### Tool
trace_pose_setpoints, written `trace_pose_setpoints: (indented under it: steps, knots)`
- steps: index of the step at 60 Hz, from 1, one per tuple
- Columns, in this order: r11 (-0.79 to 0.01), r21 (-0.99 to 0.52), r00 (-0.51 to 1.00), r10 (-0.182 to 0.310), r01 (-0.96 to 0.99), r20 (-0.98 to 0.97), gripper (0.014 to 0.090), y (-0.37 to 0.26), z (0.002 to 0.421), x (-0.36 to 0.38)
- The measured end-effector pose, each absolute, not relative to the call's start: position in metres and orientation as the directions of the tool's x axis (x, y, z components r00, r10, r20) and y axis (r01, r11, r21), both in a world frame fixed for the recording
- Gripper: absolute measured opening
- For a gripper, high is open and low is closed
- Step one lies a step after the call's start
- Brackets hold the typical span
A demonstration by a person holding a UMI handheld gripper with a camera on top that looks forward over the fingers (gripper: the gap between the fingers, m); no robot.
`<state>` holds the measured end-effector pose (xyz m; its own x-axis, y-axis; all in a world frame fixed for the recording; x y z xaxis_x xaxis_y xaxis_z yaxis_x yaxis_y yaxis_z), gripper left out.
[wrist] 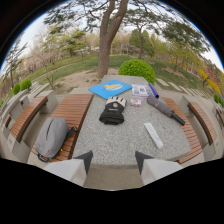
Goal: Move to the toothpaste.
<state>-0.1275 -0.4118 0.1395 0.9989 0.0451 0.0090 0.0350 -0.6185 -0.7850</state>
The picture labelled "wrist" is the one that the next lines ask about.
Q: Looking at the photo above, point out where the white toothpaste box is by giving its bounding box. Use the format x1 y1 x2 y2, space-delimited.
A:
143 122 165 150

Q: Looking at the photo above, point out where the grey backpack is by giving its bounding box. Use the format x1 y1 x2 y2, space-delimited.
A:
35 117 78 163

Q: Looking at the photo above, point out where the grey stone table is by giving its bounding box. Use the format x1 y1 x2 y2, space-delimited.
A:
72 74 192 167

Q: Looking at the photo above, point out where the wooden slat bench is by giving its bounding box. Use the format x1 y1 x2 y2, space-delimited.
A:
187 101 218 146
31 93 95 163
10 95 49 143
161 96 204 165

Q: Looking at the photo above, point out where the grey folded umbrella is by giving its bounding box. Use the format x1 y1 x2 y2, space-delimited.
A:
146 94 186 127

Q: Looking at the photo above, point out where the small pink packet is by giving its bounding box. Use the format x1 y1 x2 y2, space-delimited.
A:
129 98 142 108

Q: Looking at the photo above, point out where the black and white glove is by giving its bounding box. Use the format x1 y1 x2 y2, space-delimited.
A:
98 96 128 126

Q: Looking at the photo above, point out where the purple tube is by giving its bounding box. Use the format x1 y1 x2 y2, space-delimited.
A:
148 82 160 99

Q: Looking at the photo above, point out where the white printed booklet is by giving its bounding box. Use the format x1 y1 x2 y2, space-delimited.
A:
131 83 154 99

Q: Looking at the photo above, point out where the blue book with yellow print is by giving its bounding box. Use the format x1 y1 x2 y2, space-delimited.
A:
88 79 134 100

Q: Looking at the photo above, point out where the round green bush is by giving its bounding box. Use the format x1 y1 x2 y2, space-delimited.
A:
118 58 157 85

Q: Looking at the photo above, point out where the large tree trunk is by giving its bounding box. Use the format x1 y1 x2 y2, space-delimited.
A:
96 0 130 78

